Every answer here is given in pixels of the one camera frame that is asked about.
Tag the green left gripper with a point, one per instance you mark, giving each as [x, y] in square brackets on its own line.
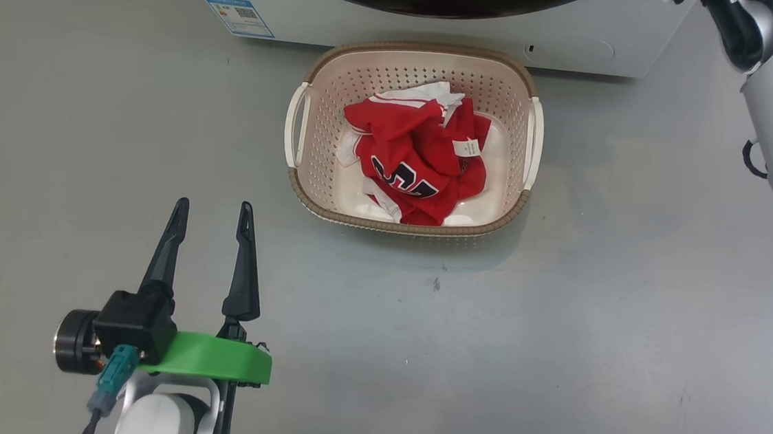
[218, 358]

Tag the red and white jersey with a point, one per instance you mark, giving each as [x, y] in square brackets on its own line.
[408, 146]

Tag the white front-load washing machine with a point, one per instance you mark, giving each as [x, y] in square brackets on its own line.
[585, 29]

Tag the cream perforated laundry basket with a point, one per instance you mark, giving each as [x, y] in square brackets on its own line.
[326, 146]

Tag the blue energy label sticker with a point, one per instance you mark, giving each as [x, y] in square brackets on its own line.
[239, 15]

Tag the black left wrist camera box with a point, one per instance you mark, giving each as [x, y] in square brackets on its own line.
[132, 320]

